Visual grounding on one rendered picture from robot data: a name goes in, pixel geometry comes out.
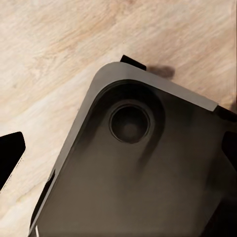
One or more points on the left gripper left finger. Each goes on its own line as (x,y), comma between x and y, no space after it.
(12,147)

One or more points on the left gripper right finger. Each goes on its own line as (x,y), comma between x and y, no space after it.
(229,147)

